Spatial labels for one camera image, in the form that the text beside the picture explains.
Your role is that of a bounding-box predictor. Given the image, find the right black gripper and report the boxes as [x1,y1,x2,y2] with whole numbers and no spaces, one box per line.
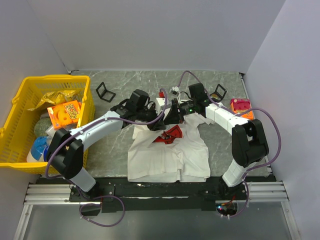
[163,98,197,125]

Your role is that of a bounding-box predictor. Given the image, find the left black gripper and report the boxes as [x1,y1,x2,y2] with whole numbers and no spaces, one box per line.
[136,102,166,131]

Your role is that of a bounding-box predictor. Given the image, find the white Coca-Cola t-shirt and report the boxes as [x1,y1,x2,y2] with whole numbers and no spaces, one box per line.
[127,113,213,183]

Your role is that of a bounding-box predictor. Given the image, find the green round brooch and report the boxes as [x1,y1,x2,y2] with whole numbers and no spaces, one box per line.
[211,93,218,99]

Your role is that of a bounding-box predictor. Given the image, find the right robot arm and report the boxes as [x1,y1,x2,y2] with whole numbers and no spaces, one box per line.
[161,83,269,200]

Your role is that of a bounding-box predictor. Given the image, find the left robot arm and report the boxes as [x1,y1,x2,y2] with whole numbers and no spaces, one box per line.
[45,89,165,201]

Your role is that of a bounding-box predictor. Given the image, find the black folding mirror right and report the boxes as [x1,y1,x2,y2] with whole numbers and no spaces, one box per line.
[210,83,227,103]

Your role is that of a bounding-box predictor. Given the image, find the black folding mirror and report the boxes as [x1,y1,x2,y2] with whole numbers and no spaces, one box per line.
[210,83,227,103]
[95,82,116,103]

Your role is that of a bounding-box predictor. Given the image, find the black folding mirror left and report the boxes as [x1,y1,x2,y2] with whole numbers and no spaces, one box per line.
[95,82,116,103]

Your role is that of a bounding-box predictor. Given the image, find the pink orange sponge box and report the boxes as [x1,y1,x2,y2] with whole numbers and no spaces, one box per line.
[229,98,254,120]

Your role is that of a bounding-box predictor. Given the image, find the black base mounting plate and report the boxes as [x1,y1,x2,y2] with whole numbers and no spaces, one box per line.
[68,173,277,213]

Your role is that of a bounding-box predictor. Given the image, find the orange Scrub Daddy box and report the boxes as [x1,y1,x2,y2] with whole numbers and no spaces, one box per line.
[47,100,81,130]

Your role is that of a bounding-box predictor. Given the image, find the gold snack bag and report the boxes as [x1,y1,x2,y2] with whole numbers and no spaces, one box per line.
[28,90,81,112]

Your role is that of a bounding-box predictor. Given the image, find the blue white canister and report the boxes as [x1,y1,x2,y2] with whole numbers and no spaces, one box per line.
[42,146,49,162]

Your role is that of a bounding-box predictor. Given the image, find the green scrub sponge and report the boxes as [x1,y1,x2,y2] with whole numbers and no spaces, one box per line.
[33,117,52,138]

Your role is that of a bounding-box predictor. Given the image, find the blue lid white container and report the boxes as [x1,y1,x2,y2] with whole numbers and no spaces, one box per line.
[26,136,49,163]

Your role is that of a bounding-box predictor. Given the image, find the yellow plastic basket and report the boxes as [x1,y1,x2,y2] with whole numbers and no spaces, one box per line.
[0,74,95,175]

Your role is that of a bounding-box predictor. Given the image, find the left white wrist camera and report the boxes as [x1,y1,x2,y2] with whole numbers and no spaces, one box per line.
[154,97,171,115]

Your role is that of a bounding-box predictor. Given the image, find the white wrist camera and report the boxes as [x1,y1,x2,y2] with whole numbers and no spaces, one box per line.
[170,86,180,96]
[154,97,171,115]

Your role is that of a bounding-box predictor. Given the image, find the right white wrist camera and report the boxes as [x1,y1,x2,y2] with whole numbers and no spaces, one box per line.
[170,86,180,96]

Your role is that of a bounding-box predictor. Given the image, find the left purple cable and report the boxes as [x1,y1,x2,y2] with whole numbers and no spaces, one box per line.
[44,87,169,228]

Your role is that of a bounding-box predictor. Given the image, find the aluminium rail frame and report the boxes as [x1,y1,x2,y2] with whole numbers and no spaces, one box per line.
[13,181,83,240]

